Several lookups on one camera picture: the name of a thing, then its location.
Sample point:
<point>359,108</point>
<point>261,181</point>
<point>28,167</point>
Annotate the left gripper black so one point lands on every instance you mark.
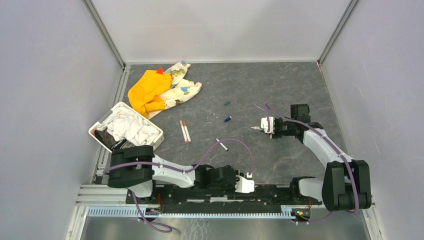
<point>232,188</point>

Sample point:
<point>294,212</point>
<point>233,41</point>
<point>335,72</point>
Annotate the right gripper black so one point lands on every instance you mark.
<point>275,134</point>

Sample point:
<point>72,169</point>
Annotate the white pen yellow tip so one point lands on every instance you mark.
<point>255,128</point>

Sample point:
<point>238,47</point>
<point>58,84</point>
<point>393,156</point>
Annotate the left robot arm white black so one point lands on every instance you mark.
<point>138,169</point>

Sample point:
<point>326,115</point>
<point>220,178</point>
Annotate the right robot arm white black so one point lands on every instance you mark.
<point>346,185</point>

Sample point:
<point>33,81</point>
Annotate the cream patterned cloth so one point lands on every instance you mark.
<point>181,90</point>

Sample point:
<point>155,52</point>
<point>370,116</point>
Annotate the white laundry basket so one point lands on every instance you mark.
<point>156,143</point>

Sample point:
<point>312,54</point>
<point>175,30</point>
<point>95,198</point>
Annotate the white cloth in basket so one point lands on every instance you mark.
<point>125,123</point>

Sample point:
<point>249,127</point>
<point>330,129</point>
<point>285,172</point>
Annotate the yellow orange cloth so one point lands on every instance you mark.
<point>144,96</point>

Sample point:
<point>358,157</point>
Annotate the black garment in basket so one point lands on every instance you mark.
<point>109,141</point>

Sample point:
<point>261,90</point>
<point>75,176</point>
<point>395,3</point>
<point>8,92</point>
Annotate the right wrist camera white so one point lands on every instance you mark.
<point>267,124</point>

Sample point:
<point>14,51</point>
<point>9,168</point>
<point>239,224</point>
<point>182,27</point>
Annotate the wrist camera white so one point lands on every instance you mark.
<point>244,185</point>
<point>267,124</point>

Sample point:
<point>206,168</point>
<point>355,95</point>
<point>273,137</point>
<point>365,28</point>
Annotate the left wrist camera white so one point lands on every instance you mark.
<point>244,185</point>

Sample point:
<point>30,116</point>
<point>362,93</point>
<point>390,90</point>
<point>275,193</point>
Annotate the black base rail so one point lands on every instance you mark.
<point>266,198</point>

